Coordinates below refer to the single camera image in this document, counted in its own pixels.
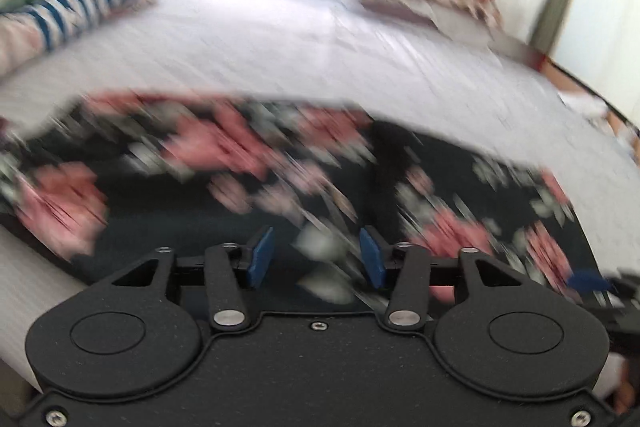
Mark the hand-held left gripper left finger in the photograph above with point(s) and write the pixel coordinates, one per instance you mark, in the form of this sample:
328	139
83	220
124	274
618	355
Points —
260	259

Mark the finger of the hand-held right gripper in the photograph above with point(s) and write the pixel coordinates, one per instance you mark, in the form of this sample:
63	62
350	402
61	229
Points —
587	281

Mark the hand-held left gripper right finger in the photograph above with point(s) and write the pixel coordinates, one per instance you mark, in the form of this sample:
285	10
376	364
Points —
372	262

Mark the black floral pants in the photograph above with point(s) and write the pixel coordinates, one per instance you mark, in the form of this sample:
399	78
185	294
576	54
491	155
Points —
150	227

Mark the person's right forearm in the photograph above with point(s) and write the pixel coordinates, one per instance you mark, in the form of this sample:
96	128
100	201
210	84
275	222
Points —
612	377

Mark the white crumpled cloth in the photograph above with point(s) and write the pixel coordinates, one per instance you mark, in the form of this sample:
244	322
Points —
582	103

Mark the bed with grey patterned sheet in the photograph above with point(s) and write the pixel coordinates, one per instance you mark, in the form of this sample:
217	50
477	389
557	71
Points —
280	42

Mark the white floral-edged pillow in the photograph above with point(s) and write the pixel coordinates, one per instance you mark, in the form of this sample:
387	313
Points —
400	9

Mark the white wardrobe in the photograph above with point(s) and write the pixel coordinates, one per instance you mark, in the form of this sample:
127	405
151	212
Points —
607	2

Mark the blue white striped blanket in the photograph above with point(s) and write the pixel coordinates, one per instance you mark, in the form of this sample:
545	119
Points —
75	12

